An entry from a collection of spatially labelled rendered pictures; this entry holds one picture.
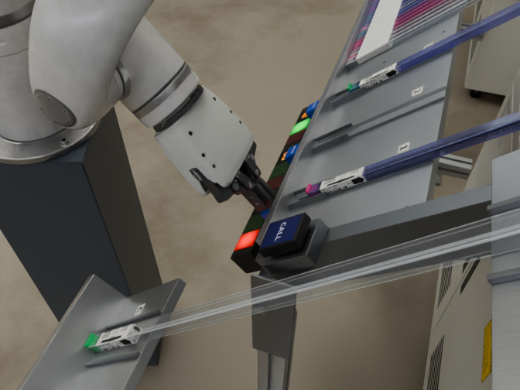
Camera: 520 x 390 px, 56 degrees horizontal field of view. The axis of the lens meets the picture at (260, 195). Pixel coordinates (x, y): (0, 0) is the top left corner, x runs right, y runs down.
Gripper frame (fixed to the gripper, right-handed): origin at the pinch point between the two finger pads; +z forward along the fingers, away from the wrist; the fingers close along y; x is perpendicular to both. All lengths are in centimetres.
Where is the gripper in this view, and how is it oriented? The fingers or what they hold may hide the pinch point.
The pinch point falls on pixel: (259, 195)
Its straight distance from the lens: 63.6
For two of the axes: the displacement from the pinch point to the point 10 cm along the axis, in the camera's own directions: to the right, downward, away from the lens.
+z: 6.3, 6.7, 4.0
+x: 7.0, -2.6, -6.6
